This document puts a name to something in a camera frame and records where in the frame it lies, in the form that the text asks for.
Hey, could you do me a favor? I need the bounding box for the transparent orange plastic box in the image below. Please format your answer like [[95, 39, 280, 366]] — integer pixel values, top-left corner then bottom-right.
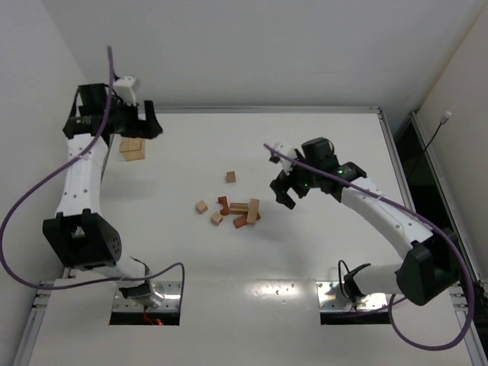
[[119, 137, 146, 162]]

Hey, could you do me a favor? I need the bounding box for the long light wood block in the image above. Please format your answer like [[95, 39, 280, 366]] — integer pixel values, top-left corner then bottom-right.
[[246, 198, 260, 225]]

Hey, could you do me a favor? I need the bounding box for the small light cube block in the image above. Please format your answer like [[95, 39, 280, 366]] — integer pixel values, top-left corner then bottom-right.
[[226, 171, 236, 184]]

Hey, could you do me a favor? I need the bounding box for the light wooden cube block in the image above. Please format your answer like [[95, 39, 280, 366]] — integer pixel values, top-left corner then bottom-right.
[[195, 201, 208, 214]]

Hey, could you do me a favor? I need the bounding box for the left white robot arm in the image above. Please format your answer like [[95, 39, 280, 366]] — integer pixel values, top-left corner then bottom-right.
[[42, 76, 162, 280]]

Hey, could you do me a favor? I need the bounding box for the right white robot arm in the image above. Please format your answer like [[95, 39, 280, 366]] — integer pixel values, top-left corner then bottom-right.
[[268, 137, 461, 306]]

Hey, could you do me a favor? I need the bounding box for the grooved light wood block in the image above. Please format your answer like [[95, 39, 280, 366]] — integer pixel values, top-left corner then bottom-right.
[[229, 203, 249, 215]]

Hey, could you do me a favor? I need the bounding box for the dark brown L block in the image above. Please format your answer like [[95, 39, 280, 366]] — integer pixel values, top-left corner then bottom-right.
[[217, 196, 230, 217]]

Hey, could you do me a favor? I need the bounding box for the pale wooden cube block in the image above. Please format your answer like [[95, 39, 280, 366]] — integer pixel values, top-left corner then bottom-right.
[[210, 211, 223, 226]]

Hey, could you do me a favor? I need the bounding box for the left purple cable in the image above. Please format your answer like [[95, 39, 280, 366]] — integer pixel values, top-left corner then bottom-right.
[[0, 45, 186, 287]]

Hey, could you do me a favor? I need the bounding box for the purple cable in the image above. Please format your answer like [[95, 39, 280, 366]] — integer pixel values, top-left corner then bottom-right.
[[263, 143, 477, 352], [0, 45, 186, 287]]

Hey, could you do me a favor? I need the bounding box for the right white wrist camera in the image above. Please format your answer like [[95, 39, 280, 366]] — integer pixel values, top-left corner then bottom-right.
[[269, 143, 298, 175]]

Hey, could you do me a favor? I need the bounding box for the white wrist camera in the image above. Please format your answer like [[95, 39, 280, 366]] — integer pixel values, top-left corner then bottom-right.
[[269, 143, 298, 175], [113, 75, 140, 106]]

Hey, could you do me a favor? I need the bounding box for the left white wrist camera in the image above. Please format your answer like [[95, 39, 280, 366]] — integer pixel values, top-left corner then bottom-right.
[[113, 75, 140, 106]]

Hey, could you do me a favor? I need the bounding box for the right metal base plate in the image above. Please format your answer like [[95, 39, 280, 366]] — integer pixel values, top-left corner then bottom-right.
[[316, 281, 388, 315]]

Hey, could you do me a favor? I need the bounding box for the metal base plate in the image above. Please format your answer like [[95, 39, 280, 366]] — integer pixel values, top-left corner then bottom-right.
[[316, 281, 388, 315], [112, 281, 182, 313]]

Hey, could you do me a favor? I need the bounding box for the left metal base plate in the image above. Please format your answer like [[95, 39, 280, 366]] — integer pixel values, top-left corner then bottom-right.
[[112, 281, 182, 313]]

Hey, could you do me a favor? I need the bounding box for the black wall cable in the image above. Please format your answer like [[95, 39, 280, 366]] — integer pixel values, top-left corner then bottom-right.
[[398, 111, 453, 186]]

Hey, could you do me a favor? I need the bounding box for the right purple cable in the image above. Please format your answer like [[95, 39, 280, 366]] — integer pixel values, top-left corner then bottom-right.
[[263, 143, 477, 352]]

